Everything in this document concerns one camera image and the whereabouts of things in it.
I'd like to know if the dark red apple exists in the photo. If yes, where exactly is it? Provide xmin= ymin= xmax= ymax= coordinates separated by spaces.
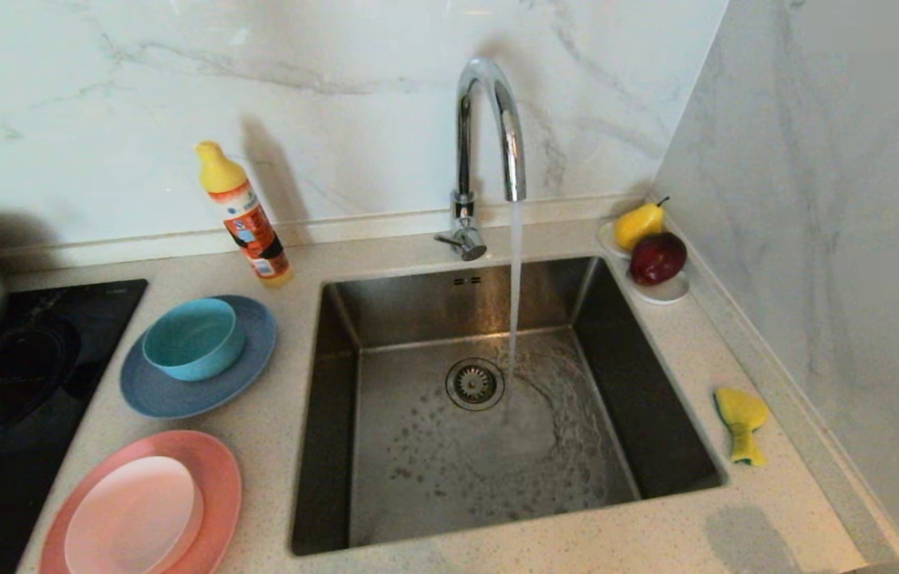
xmin=630 ymin=231 xmax=689 ymax=286

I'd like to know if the blue plate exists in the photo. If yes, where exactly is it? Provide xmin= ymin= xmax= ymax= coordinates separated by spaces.
xmin=119 ymin=295 xmax=278 ymax=420

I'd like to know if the black induction cooktop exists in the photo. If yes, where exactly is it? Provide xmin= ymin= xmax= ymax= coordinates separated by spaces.
xmin=0 ymin=278 xmax=149 ymax=574

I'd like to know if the small white fruit dish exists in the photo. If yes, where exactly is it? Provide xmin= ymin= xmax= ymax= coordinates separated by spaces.
xmin=598 ymin=220 xmax=692 ymax=305

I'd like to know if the round metal drain strainer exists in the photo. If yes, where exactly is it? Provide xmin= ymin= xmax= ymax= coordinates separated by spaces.
xmin=445 ymin=357 xmax=506 ymax=411

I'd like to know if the large salmon pink plate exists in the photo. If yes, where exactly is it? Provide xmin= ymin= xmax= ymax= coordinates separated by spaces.
xmin=39 ymin=430 xmax=244 ymax=574

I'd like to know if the yellow pear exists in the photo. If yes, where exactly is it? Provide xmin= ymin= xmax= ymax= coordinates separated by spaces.
xmin=615 ymin=196 xmax=671 ymax=252

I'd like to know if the small pale pink plate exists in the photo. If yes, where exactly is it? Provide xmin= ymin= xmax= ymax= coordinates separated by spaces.
xmin=64 ymin=455 xmax=206 ymax=574

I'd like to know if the yellow fish-shaped sponge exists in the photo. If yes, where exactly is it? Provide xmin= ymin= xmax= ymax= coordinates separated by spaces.
xmin=714 ymin=387 xmax=771 ymax=468

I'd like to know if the black frying pan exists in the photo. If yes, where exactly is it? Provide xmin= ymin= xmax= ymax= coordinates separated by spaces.
xmin=0 ymin=319 xmax=82 ymax=447

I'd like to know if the stainless steel sink basin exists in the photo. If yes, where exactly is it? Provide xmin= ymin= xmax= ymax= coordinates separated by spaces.
xmin=290 ymin=255 xmax=729 ymax=557

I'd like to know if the orange yellow-capped detergent bottle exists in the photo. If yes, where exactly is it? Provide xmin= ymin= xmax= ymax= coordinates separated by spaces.
xmin=194 ymin=140 xmax=293 ymax=288

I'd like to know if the chrome gooseneck faucet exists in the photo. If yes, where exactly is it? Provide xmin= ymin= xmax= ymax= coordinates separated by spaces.
xmin=433 ymin=56 xmax=528 ymax=263

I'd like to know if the teal bowl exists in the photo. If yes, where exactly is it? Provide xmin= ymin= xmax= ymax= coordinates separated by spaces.
xmin=142 ymin=298 xmax=248 ymax=382

